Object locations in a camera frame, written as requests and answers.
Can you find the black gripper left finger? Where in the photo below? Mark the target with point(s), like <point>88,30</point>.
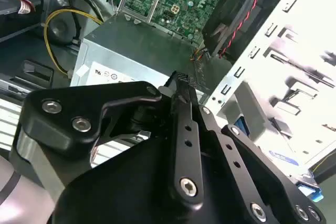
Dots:
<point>78,103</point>

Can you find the hard disk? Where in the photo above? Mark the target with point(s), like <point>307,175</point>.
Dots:
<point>284,157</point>

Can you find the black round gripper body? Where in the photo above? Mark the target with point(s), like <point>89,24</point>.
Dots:
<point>126,195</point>

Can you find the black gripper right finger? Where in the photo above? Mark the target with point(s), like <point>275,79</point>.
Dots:
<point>262,182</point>

